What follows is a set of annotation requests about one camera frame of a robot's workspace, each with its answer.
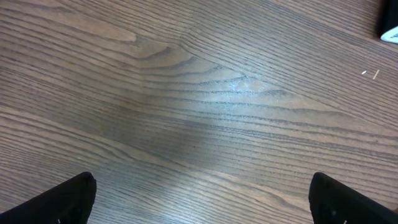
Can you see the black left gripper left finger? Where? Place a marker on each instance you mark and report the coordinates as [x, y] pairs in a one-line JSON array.
[[69, 202]]

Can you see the white barcode scanner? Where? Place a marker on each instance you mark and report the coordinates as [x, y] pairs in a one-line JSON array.
[[387, 25]]

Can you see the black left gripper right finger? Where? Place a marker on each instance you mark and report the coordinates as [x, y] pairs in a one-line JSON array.
[[332, 202]]

